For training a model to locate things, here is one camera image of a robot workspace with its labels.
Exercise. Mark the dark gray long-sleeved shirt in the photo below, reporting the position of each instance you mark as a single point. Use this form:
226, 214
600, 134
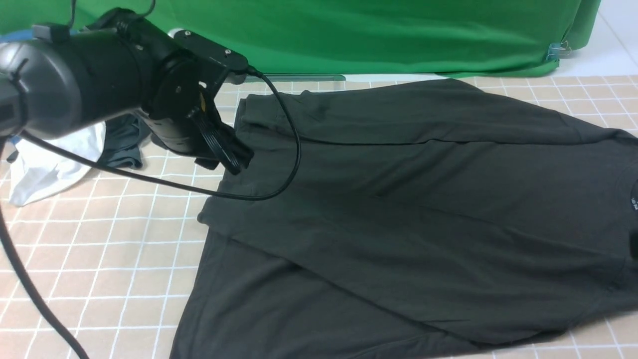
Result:
426, 219

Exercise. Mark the beige checkered tablecloth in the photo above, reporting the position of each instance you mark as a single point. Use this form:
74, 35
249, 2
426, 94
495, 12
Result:
116, 258

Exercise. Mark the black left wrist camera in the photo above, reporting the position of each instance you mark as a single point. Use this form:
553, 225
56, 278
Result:
220, 63

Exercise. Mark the blue binder clip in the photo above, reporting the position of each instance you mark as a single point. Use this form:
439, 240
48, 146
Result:
557, 51

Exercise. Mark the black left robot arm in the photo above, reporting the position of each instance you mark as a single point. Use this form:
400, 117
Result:
57, 83

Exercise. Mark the green backdrop cloth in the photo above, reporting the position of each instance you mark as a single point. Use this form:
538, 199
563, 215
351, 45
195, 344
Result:
453, 38

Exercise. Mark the white crumpled shirt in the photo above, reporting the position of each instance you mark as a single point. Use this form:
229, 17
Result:
37, 173

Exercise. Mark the dark gray crumpled garment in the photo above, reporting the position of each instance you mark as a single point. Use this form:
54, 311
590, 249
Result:
124, 136

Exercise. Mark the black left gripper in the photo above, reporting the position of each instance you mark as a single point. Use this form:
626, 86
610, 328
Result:
182, 115

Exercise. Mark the gray metal bar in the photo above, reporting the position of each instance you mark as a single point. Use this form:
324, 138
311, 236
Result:
304, 78

